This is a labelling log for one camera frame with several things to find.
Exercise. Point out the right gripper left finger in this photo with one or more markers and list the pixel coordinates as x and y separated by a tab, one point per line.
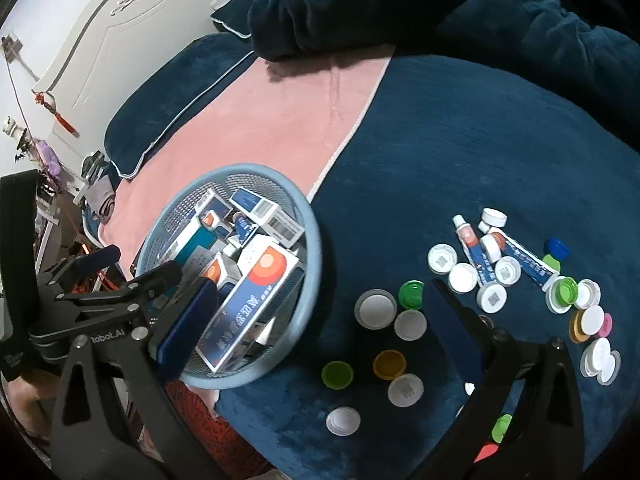
180	327

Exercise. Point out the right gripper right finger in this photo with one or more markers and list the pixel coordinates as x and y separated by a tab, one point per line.
459	330

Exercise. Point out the blue orange medicine box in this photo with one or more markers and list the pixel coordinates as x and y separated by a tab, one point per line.
249	307

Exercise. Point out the light blue plastic basket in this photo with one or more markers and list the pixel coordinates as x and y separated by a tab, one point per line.
196	231

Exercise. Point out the blue white ointment tube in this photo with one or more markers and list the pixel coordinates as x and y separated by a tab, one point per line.
538	271

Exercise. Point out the green open cap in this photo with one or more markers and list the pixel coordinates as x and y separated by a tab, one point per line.
563	292

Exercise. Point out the gold bottle cap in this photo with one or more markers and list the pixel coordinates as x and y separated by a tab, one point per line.
577	335

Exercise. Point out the red bottle cap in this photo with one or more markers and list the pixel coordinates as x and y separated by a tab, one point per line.
489	449

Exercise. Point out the large white cap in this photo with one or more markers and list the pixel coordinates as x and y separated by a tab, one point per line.
594	357

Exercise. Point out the blue bottle cap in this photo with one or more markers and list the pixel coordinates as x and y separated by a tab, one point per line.
556	249

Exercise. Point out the grey folded cloth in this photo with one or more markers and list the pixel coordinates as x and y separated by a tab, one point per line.
100	198

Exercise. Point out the pink bottle cap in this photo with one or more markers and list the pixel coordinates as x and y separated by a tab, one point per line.
607	325

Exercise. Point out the white open lid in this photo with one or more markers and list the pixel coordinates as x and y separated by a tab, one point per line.
611	368

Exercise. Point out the dark blue bed sheet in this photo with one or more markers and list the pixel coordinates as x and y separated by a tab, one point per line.
442	137

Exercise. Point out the red tassel ornament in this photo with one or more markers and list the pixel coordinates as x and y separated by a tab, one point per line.
48	102

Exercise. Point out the pink blanket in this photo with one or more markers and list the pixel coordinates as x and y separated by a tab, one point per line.
295	117

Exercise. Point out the dark blue fleece duvet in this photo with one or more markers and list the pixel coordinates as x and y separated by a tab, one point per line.
585	50

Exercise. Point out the white headboard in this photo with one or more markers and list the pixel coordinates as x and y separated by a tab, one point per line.
90	55

